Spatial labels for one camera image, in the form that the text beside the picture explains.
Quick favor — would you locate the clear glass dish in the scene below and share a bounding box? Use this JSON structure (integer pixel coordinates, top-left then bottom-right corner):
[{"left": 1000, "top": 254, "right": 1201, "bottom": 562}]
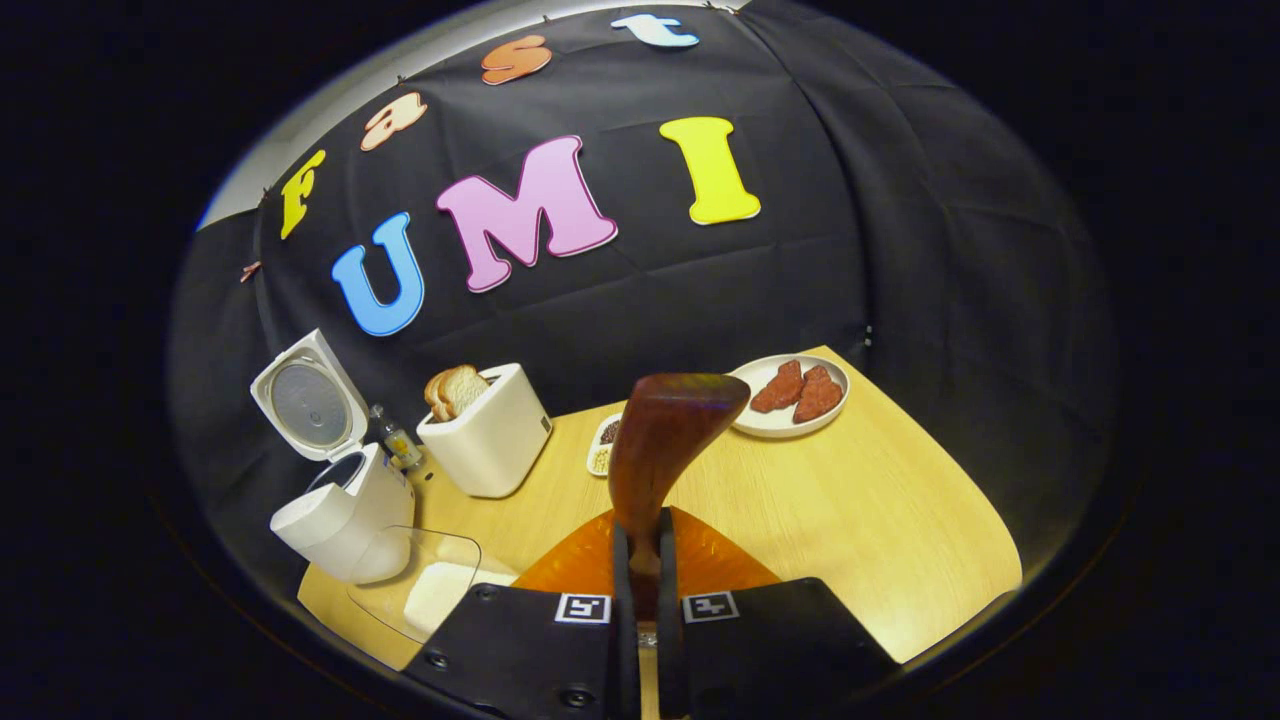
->
[{"left": 347, "top": 525, "right": 521, "bottom": 646}]

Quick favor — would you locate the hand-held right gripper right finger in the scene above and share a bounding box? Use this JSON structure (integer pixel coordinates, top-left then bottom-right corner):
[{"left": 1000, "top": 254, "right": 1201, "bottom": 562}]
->
[{"left": 655, "top": 505, "right": 901, "bottom": 720}]

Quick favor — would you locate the brown wooden spoon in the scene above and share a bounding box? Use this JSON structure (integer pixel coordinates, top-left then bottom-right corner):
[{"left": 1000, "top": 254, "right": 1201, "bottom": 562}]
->
[{"left": 608, "top": 373, "right": 751, "bottom": 621}]

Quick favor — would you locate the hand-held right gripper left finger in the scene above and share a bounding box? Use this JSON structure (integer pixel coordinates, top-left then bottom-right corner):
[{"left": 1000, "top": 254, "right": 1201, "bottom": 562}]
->
[{"left": 400, "top": 507, "right": 641, "bottom": 720}]

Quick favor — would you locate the bread slice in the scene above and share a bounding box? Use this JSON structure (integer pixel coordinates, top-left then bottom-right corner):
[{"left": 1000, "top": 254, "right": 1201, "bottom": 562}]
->
[
  {"left": 440, "top": 364, "right": 491, "bottom": 416},
  {"left": 424, "top": 368, "right": 471, "bottom": 421}
]

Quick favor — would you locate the red meat slice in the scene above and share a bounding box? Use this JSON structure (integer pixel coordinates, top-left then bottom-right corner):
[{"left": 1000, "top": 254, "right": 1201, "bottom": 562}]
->
[
  {"left": 793, "top": 365, "right": 846, "bottom": 423},
  {"left": 750, "top": 360, "right": 806, "bottom": 414}
]

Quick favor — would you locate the white divided bean dish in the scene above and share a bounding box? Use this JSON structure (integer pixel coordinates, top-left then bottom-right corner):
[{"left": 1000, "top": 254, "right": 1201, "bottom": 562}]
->
[{"left": 586, "top": 412, "right": 626, "bottom": 478}]

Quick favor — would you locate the white rice cooker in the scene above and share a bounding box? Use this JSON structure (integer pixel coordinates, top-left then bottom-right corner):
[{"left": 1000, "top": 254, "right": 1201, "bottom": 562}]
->
[{"left": 250, "top": 328, "right": 416, "bottom": 586}]

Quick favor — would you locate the white round plate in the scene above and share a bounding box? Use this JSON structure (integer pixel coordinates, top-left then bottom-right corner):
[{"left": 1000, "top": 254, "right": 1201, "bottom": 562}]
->
[{"left": 728, "top": 353, "right": 851, "bottom": 439}]

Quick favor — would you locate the clear plastic bottle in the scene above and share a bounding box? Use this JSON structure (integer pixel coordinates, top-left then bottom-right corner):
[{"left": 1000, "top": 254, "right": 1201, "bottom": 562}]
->
[{"left": 368, "top": 404, "right": 426, "bottom": 473}]

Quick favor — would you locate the white toaster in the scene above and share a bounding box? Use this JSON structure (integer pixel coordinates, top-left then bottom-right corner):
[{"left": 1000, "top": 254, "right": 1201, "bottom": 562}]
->
[{"left": 416, "top": 362, "right": 553, "bottom": 499}]

